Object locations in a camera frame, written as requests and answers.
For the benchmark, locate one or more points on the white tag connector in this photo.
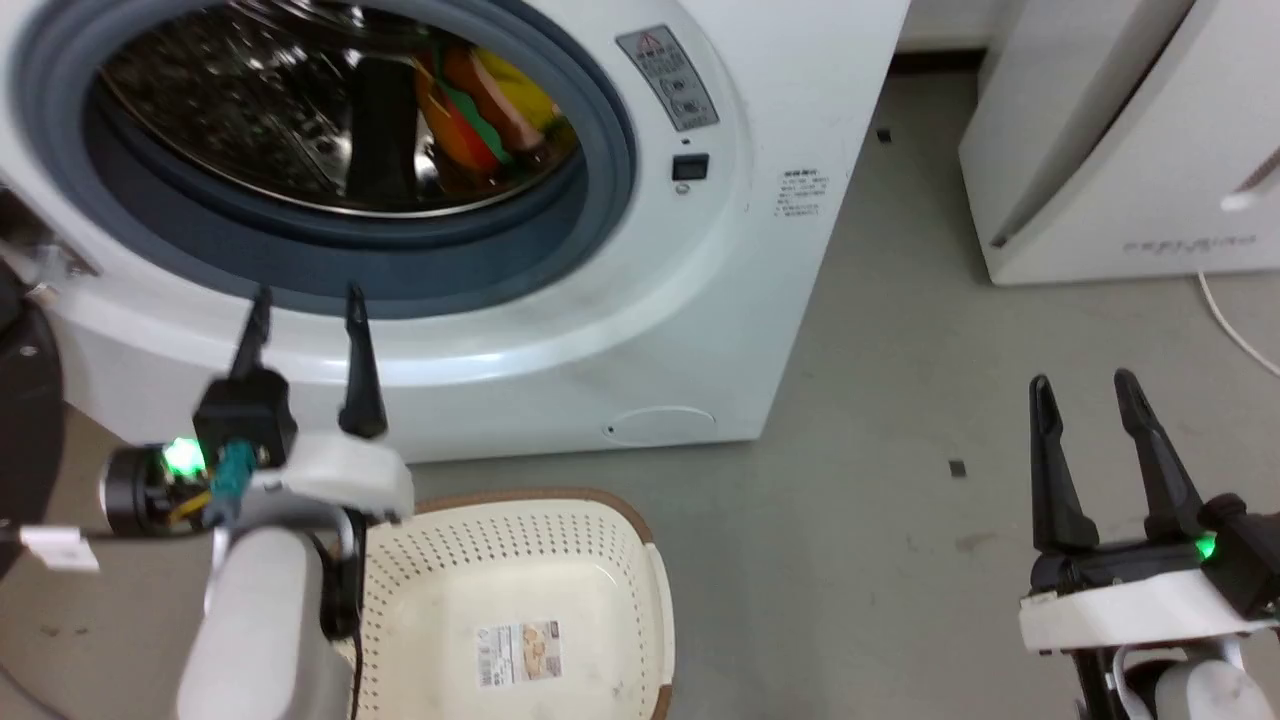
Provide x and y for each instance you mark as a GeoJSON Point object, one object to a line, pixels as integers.
{"type": "Point", "coordinates": [62, 548]}

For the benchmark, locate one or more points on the grey warning label sticker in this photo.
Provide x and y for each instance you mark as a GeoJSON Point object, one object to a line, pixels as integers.
{"type": "Point", "coordinates": [668, 78]}

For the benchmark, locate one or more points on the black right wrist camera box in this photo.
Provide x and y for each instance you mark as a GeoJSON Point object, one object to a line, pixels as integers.
{"type": "Point", "coordinates": [1250, 550]}

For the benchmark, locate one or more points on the black left wrist camera unit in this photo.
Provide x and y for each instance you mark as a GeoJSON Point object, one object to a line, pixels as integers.
{"type": "Point", "coordinates": [245, 415]}

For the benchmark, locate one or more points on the colourful clothes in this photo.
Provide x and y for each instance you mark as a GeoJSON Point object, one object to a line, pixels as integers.
{"type": "Point", "coordinates": [490, 100]}

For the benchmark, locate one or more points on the round filter cover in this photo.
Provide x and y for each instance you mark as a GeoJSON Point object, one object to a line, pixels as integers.
{"type": "Point", "coordinates": [662, 425]}

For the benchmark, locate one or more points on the printed basket label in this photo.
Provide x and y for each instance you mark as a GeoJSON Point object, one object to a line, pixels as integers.
{"type": "Point", "coordinates": [519, 654]}

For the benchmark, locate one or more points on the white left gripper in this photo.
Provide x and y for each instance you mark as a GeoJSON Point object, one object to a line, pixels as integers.
{"type": "Point", "coordinates": [340, 475]}

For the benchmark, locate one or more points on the white boxy appliance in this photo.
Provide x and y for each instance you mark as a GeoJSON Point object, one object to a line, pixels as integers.
{"type": "Point", "coordinates": [1130, 150]}

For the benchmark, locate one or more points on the dark round washer door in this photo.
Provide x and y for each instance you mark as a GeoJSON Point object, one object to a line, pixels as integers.
{"type": "Point", "coordinates": [25, 420]}

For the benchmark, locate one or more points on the grey rubber door gasket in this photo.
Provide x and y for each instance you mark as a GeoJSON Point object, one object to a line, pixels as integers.
{"type": "Point", "coordinates": [470, 255]}

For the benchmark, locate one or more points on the white front-load washing machine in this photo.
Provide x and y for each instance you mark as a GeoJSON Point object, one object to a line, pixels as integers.
{"type": "Point", "coordinates": [620, 330]}

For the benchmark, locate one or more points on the cream perforated laundry basket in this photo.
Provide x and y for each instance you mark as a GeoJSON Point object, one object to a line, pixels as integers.
{"type": "Point", "coordinates": [520, 570]}

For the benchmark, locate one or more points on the steel washing drum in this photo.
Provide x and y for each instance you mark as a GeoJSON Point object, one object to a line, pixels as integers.
{"type": "Point", "coordinates": [250, 120]}

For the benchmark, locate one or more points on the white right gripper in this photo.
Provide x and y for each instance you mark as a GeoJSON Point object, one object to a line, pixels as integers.
{"type": "Point", "coordinates": [1130, 605]}

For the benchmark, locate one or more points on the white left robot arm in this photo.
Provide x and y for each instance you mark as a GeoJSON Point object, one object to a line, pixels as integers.
{"type": "Point", "coordinates": [260, 630]}

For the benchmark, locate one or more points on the small printed text sticker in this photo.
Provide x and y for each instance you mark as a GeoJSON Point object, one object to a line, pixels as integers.
{"type": "Point", "coordinates": [802, 193]}

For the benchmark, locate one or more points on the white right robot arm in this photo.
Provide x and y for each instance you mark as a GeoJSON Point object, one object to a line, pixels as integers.
{"type": "Point", "coordinates": [1200, 690]}

